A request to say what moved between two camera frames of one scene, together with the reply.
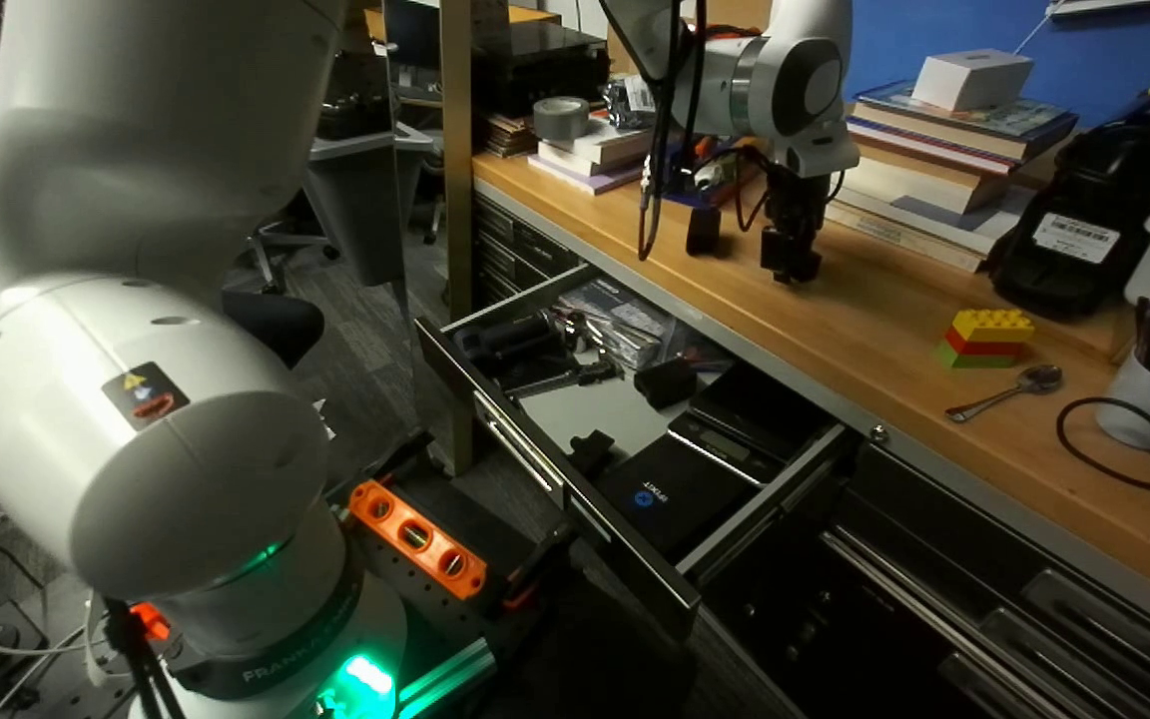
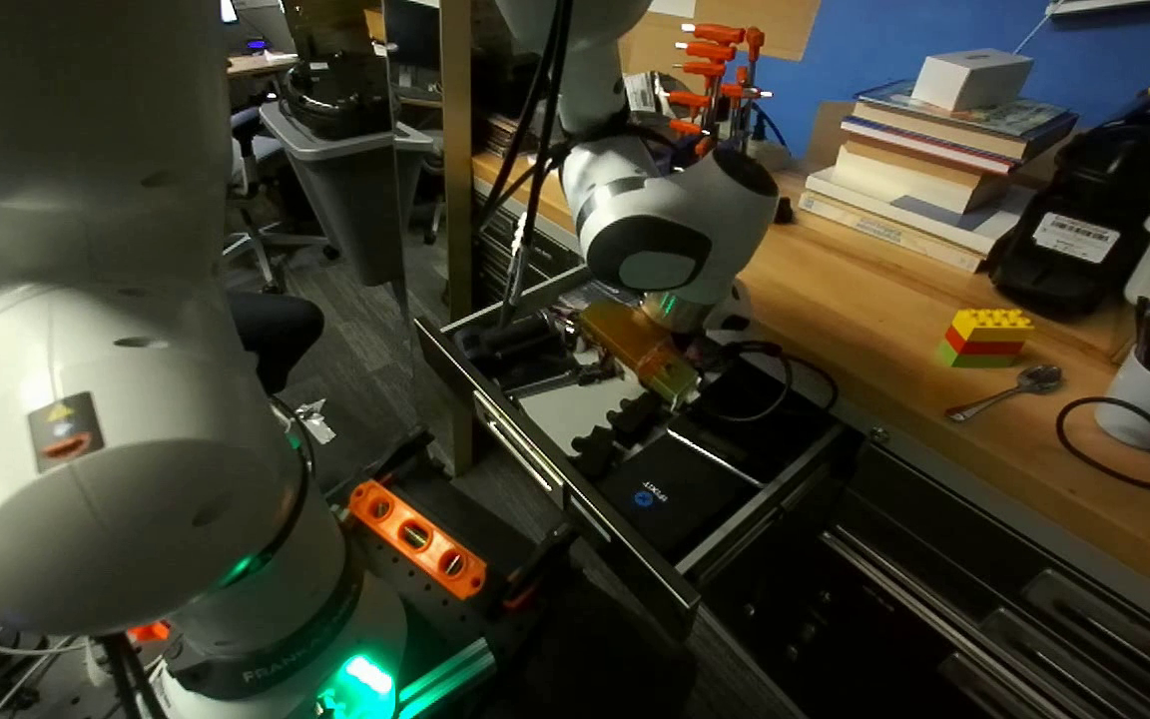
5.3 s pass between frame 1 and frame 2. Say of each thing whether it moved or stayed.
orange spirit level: stayed
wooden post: stayed
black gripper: moved
